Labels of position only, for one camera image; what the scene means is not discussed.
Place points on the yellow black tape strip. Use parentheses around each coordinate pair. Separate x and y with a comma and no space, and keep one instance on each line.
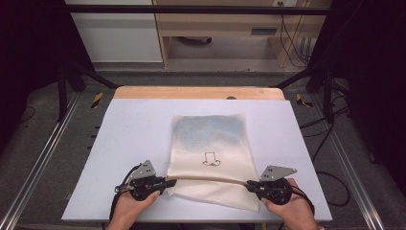
(97,99)
(301,100)

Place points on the cream mesh laundry bag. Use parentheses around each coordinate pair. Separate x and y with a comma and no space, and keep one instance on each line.
(210,140)

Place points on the white cabinet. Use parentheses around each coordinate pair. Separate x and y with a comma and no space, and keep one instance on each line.
(121,35)

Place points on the light wooden desk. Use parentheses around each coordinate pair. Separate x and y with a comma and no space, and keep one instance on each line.
(223,22)

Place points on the aluminium floor rail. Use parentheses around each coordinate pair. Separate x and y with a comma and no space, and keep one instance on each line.
(354,172)
(38,159)

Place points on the black horizontal frame bar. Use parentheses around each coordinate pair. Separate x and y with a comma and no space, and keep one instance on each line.
(191,9)

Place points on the person's left hand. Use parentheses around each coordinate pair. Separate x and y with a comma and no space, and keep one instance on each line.
(130,207)

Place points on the wooden table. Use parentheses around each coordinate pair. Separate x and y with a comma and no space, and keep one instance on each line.
(191,92)

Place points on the person's right hand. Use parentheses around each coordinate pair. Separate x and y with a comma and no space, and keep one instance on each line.
(293,211)

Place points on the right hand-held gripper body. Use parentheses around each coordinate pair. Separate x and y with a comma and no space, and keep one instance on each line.
(276,185)

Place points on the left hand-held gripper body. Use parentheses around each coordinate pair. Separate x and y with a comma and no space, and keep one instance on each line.
(143,183)

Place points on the black curtain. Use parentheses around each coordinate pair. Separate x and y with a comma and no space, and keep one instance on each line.
(28,48)
(373,80)

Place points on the black frame strut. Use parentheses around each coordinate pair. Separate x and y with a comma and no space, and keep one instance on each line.
(62,92)
(328,96)

